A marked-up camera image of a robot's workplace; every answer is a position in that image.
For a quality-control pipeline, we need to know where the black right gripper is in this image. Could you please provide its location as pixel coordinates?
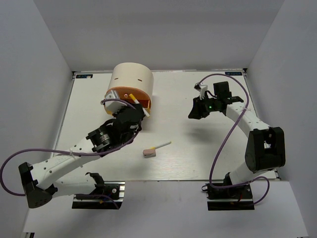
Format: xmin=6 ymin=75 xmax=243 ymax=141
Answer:
xmin=189 ymin=94 xmax=220 ymax=119

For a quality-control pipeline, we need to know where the white marker yellow cap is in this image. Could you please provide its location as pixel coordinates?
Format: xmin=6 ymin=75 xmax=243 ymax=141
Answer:
xmin=130 ymin=93 xmax=151 ymax=118
xmin=154 ymin=141 xmax=172 ymax=150

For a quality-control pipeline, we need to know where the yellow drawer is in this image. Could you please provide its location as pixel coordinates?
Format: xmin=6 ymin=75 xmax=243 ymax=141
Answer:
xmin=104 ymin=99 xmax=151 ymax=117

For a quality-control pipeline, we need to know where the orange top drawer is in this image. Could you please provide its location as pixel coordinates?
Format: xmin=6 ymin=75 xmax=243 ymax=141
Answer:
xmin=106 ymin=87 xmax=150 ymax=100

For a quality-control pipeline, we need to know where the pink correction tape dispenser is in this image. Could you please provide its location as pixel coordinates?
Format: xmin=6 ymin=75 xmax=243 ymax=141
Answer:
xmin=143 ymin=148 xmax=156 ymax=158

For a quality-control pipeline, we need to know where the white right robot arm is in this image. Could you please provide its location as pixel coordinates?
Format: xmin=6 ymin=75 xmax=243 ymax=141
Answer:
xmin=188 ymin=81 xmax=286 ymax=198

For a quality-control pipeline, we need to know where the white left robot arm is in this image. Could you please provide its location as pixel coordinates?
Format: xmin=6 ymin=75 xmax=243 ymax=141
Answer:
xmin=18 ymin=103 xmax=145 ymax=209

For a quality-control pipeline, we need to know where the cream cylindrical drawer organizer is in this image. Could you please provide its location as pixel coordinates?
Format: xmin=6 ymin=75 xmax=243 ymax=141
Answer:
xmin=108 ymin=62 xmax=154 ymax=98

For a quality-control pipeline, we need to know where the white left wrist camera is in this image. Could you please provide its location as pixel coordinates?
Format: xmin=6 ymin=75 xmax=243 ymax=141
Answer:
xmin=101 ymin=90 xmax=127 ymax=115

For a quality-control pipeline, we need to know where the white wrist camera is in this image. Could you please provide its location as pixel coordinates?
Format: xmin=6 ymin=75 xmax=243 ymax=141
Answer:
xmin=194 ymin=83 xmax=208 ymax=100
xmin=101 ymin=90 xmax=127 ymax=115

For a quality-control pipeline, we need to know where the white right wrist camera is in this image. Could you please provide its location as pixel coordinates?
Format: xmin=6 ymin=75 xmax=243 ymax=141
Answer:
xmin=194 ymin=83 xmax=208 ymax=100

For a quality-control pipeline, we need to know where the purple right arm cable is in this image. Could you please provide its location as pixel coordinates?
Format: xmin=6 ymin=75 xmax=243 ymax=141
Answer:
xmin=200 ymin=73 xmax=270 ymax=205

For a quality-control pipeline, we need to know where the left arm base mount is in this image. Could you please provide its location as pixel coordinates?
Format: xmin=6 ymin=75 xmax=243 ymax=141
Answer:
xmin=72 ymin=181 xmax=125 ymax=210

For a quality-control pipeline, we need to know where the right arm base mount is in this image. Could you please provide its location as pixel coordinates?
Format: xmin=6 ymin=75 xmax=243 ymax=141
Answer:
xmin=202 ymin=183 xmax=255 ymax=211

